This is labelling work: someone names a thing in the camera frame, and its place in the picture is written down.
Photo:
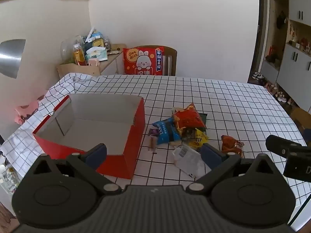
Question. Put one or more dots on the dark green snack packet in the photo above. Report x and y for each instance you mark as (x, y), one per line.
(204, 118)

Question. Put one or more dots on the orange-brown snack bag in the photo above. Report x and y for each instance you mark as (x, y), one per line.
(232, 146)

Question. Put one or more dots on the egg print snack packet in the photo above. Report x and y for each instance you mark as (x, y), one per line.
(177, 109)

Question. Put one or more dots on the clear glass jar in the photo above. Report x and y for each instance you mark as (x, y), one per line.
(67, 48)

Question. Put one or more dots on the yellow candy bag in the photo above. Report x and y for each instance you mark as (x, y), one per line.
(198, 138)

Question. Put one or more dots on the small purple candy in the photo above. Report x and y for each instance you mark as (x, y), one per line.
(153, 132)

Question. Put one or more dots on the beige wafer stick snack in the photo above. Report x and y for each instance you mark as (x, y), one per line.
(153, 143)

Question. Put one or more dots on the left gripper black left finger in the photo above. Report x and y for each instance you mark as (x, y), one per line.
(62, 192)

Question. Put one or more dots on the orange drink bottle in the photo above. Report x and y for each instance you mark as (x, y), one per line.
(78, 55)

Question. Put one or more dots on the white plastic snack bag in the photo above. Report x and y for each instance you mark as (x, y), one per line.
(189, 161)

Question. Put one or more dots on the red rabbit cushion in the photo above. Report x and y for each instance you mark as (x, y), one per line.
(143, 60)

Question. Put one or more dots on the large red snack bag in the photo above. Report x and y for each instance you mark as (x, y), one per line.
(187, 121)

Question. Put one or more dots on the silver desk lamp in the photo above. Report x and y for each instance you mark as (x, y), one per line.
(11, 52)

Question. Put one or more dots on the red cardboard box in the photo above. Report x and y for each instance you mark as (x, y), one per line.
(79, 122)

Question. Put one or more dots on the blue snack bag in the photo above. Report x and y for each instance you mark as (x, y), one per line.
(167, 131)

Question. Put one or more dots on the tissue pack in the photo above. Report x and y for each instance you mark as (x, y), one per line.
(100, 53)

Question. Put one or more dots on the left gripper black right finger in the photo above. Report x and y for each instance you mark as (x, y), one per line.
(246, 192)

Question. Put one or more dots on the wooden chair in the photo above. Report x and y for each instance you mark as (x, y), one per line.
(169, 60)

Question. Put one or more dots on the grey wall cabinet unit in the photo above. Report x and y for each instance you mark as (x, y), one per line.
(282, 49)

